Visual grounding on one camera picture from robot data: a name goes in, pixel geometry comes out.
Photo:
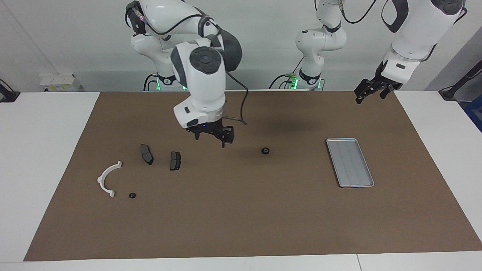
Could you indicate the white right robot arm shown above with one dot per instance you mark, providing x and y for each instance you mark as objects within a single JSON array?
[{"x": 203, "y": 86}]

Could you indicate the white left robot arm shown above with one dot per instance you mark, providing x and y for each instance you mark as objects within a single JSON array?
[{"x": 414, "y": 30}]

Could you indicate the black angled stand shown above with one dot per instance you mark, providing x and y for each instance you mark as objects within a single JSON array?
[{"x": 461, "y": 81}]

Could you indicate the brown table mat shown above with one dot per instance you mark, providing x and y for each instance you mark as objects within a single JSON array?
[{"x": 241, "y": 210}]

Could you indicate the large black bearing gear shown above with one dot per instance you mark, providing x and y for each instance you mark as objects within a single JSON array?
[{"x": 265, "y": 151}]

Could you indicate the tapered grey brake pad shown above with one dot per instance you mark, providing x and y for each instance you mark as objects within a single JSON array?
[{"x": 147, "y": 154}]

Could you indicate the rectangular dark brake pad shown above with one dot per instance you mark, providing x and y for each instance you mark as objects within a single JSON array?
[{"x": 175, "y": 161}]

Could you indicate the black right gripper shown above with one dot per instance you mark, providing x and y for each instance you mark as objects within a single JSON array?
[{"x": 212, "y": 128}]

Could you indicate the silver ribbed metal tray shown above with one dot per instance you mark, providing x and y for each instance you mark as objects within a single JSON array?
[{"x": 350, "y": 163}]

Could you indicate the blue box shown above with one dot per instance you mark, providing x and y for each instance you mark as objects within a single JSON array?
[{"x": 475, "y": 113}]

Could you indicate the black clamp mount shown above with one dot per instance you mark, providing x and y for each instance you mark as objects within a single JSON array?
[{"x": 8, "y": 95}]

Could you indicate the white power strip box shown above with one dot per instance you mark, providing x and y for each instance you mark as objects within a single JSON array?
[{"x": 60, "y": 83}]

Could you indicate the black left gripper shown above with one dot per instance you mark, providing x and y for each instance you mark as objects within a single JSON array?
[{"x": 388, "y": 83}]

